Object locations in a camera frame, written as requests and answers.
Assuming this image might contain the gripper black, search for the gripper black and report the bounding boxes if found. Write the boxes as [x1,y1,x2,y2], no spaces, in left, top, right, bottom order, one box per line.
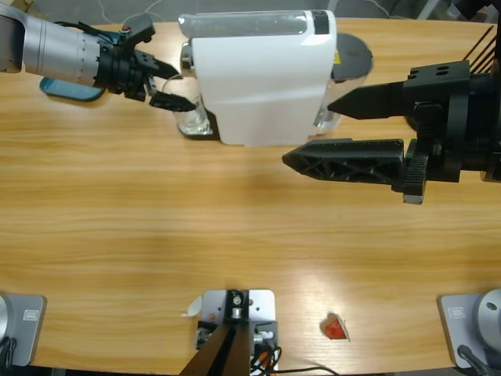
[282,60,501,205]
[124,53,197,113]

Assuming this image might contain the clear glass cup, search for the clear glass cup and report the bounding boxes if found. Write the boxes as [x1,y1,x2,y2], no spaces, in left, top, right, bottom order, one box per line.
[162,72,211,136]

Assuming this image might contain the white capsule coffee machine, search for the white capsule coffee machine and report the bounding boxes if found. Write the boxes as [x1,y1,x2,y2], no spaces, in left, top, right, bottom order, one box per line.
[178,9,338,148]

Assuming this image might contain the red coffee capsule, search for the red coffee capsule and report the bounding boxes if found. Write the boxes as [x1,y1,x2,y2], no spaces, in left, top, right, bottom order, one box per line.
[320,312,351,342]

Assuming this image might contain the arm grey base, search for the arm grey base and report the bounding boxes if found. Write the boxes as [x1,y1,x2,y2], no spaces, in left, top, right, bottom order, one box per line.
[437,288,501,369]
[0,294,48,367]

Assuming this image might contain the teal plastic tray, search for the teal plastic tray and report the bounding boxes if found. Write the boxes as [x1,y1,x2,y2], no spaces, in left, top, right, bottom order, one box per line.
[38,31,126,103]

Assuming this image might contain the white plastic stool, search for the white plastic stool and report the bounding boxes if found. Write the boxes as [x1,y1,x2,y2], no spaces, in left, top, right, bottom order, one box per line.
[414,0,457,21]

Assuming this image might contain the black capsule holder with rods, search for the black capsule holder with rods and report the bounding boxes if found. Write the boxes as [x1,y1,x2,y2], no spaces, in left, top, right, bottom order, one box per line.
[405,25,496,130]

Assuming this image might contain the light wooden board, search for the light wooden board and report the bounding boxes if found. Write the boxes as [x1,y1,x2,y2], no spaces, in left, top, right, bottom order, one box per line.
[0,0,36,15]

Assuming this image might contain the white paper tab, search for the white paper tab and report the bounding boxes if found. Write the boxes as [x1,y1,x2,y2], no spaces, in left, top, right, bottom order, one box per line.
[179,295,204,318]

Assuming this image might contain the white floor cable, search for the white floor cable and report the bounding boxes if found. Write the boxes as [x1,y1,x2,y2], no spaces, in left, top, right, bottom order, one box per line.
[96,0,168,25]

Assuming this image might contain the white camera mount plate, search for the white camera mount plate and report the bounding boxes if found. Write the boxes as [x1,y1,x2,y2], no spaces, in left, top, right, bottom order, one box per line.
[200,288,279,373]

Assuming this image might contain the black base cable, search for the black base cable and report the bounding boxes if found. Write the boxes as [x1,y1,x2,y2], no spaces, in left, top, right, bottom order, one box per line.
[0,336,19,367]
[456,344,492,376]

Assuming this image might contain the orange cable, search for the orange cable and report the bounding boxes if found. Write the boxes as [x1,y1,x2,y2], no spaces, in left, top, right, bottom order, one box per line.
[250,348,275,371]

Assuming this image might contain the dark camera mount post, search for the dark camera mount post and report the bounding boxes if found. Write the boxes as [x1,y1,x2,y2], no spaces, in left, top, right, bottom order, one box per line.
[182,288,251,376]

